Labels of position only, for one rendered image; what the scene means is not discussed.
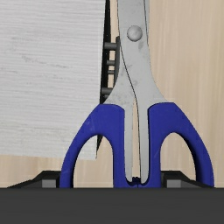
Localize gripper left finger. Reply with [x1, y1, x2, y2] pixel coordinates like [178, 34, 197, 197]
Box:
[7, 170, 62, 189]

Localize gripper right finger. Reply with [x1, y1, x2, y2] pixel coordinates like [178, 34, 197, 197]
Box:
[160, 170, 215, 189]

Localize blue handled scissors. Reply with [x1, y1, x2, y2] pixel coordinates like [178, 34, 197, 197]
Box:
[59, 0, 215, 189]

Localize cabinet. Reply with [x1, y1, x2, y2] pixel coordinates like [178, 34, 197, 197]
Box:
[0, 0, 122, 161]

